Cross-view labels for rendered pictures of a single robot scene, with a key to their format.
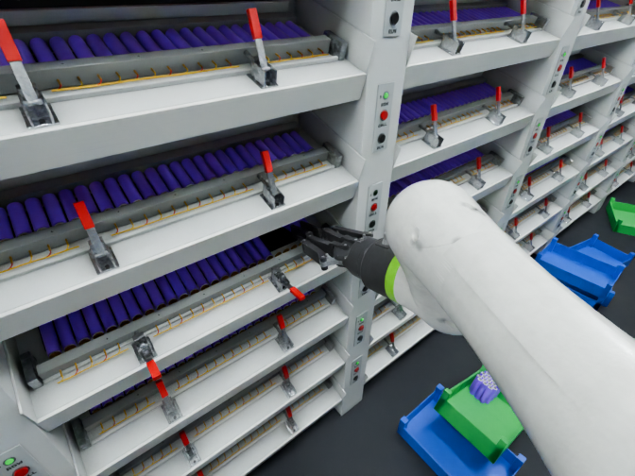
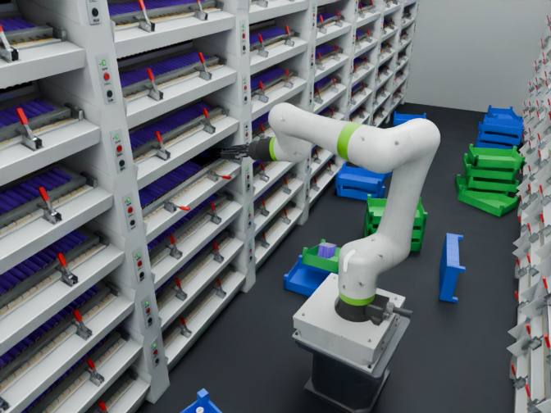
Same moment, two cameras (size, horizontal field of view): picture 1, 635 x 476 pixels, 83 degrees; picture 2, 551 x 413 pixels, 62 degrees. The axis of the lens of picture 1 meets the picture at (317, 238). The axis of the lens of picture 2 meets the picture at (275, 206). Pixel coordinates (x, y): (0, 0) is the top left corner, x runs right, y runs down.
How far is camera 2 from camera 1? 1.19 m
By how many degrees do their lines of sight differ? 23
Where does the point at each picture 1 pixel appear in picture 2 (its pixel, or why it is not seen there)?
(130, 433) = (161, 266)
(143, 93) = (173, 87)
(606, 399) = (327, 124)
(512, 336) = (311, 125)
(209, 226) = (191, 142)
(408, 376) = (280, 262)
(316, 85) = (223, 78)
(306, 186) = (219, 124)
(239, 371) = (199, 235)
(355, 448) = (262, 302)
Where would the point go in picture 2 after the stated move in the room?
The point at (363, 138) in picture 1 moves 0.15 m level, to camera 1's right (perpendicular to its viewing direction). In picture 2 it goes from (239, 99) to (274, 94)
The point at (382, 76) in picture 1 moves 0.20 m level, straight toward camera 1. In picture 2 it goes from (242, 70) to (255, 83)
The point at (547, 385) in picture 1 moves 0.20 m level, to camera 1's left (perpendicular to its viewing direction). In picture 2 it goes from (320, 129) to (260, 139)
